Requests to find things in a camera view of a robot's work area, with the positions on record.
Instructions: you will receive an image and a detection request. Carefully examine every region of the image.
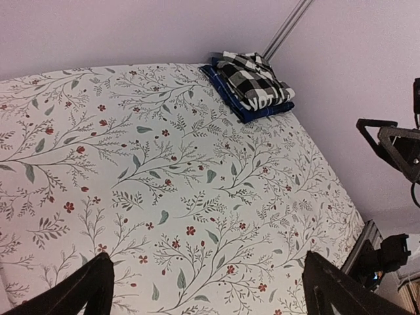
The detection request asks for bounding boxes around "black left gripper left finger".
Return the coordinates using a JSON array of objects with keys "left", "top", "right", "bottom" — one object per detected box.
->
[{"left": 5, "top": 253, "right": 115, "bottom": 315}]

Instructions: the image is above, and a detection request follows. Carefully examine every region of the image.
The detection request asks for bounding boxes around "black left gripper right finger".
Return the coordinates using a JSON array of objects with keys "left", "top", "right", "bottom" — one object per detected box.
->
[{"left": 302, "top": 251, "right": 411, "bottom": 314}]

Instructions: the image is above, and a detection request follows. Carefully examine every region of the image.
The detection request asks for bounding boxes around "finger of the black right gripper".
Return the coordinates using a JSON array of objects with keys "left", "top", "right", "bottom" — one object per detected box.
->
[
  {"left": 356, "top": 117, "right": 400, "bottom": 158},
  {"left": 378, "top": 127, "right": 419, "bottom": 182}
]

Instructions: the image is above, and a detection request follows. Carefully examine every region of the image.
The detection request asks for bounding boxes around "black white checkered shirt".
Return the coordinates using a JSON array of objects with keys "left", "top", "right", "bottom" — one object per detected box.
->
[{"left": 212, "top": 51, "right": 295, "bottom": 112}]

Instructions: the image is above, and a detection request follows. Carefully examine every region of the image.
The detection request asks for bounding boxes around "blue plaid shirt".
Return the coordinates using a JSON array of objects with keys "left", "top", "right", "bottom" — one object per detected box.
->
[{"left": 198, "top": 56, "right": 295, "bottom": 125}]

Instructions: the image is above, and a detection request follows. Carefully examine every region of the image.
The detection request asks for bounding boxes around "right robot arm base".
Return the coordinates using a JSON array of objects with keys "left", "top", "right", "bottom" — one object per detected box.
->
[{"left": 341, "top": 220, "right": 411, "bottom": 291}]

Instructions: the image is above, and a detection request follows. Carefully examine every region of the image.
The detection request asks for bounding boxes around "floral patterned table cloth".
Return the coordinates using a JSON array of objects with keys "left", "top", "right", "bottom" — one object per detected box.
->
[{"left": 1, "top": 64, "right": 364, "bottom": 314}]

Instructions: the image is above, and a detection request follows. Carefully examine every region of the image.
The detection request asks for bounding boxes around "right aluminium corner post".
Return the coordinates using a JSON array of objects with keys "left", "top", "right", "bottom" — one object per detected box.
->
[{"left": 262, "top": 0, "right": 314, "bottom": 62}]

